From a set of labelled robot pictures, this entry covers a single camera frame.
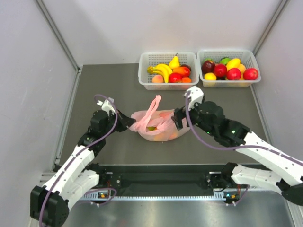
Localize dark plum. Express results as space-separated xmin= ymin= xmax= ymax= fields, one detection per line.
xmin=180 ymin=64 xmax=191 ymax=71

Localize yellow banana bunch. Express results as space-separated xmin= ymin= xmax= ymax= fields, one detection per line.
xmin=147 ymin=64 xmax=173 ymax=83

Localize right white plastic basket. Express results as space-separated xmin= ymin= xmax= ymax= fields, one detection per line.
xmin=197 ymin=49 xmax=261 ymax=88

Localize yellow lemon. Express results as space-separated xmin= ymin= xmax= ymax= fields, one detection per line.
xmin=204 ymin=72 xmax=217 ymax=81

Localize left white plastic basket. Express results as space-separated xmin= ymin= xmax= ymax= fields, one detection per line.
xmin=138 ymin=52 xmax=199 ymax=90

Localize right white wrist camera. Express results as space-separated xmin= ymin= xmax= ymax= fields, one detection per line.
xmin=184 ymin=86 xmax=204 ymax=105

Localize green lime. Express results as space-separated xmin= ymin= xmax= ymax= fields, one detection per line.
xmin=219 ymin=57 xmax=231 ymax=65

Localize yellow mango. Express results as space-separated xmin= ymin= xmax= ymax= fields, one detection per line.
xmin=226 ymin=58 xmax=241 ymax=71

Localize red apple right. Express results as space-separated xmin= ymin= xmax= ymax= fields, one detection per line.
xmin=243 ymin=68 xmax=259 ymax=80

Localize red apple front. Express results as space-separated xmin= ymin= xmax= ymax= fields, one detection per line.
xmin=226 ymin=68 xmax=241 ymax=80

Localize red apple middle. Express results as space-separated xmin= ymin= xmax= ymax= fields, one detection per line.
xmin=214 ymin=64 xmax=227 ymax=78

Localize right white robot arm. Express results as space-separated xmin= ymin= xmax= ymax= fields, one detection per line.
xmin=172 ymin=101 xmax=303 ymax=206

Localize pink plastic bag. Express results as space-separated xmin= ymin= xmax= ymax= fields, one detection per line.
xmin=129 ymin=95 xmax=190 ymax=142

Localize peach fruit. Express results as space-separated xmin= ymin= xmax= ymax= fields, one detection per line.
xmin=152 ymin=74 xmax=164 ymax=84

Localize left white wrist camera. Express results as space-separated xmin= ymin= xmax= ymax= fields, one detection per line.
xmin=97 ymin=100 xmax=116 ymax=115

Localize grey slotted cable duct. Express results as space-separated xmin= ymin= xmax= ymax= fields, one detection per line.
xmin=80 ymin=190 xmax=240 ymax=201

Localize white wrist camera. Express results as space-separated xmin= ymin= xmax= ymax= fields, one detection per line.
xmin=184 ymin=86 xmax=204 ymax=105
xmin=97 ymin=100 xmax=116 ymax=115

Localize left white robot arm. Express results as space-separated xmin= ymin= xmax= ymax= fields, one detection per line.
xmin=30 ymin=110 xmax=136 ymax=227

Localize red apple in left basket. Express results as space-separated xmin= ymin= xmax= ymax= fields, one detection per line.
xmin=169 ymin=72 xmax=183 ymax=83

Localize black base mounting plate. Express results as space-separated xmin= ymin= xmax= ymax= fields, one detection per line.
xmin=86 ymin=164 xmax=237 ymax=196

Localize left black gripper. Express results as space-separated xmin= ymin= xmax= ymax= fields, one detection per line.
xmin=102 ymin=108 xmax=136 ymax=138

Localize orange tangerine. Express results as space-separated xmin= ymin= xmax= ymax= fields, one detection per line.
xmin=182 ymin=77 xmax=192 ymax=83

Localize dark red apple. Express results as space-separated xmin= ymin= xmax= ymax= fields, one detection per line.
xmin=201 ymin=60 xmax=215 ymax=74

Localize green orange mango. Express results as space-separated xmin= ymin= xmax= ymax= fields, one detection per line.
xmin=146 ymin=126 xmax=157 ymax=131

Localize white plastic basket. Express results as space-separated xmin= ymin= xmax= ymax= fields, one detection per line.
xmin=138 ymin=52 xmax=199 ymax=90
xmin=197 ymin=49 xmax=261 ymax=88

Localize yellow pear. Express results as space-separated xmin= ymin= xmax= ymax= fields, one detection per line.
xmin=169 ymin=53 xmax=180 ymax=70

